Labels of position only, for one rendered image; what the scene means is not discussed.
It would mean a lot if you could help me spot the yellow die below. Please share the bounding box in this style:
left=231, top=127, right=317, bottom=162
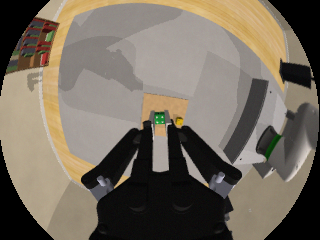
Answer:
left=175, top=117, right=183, bottom=125

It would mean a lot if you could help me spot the tan mat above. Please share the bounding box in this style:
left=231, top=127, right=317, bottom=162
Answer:
left=141, top=93, right=189, bottom=136

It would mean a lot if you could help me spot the green die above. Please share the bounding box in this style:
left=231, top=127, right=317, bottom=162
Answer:
left=154, top=112, right=165, bottom=124

